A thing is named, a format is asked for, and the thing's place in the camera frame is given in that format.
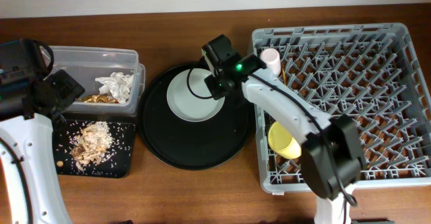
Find gold brown snack wrapper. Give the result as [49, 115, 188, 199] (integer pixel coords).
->
[80, 94, 118, 104]

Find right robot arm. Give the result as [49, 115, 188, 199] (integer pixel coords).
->
[203, 52, 366, 223]

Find food scraps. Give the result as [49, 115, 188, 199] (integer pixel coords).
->
[55, 121, 114, 171]

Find yellow bowl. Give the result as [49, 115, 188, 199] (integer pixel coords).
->
[267, 122, 302, 159]

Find grey plate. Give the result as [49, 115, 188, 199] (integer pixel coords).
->
[166, 69, 225, 122]

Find round black serving tray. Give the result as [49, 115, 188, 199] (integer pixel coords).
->
[137, 63, 255, 170]

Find clear plastic waste bin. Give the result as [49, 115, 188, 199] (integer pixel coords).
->
[51, 46, 145, 116]

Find black rectangular tray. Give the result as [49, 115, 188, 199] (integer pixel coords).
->
[53, 113, 136, 178]

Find white tissue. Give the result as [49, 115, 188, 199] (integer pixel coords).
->
[95, 72, 134, 104]

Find wooden chopstick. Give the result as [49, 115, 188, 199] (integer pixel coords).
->
[281, 69, 288, 85]

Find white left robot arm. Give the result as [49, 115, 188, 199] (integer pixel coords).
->
[1, 69, 85, 223]

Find pink cup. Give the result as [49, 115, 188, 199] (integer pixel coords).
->
[259, 48, 281, 75]

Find grey dishwasher rack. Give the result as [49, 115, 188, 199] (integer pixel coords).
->
[249, 23, 430, 189]

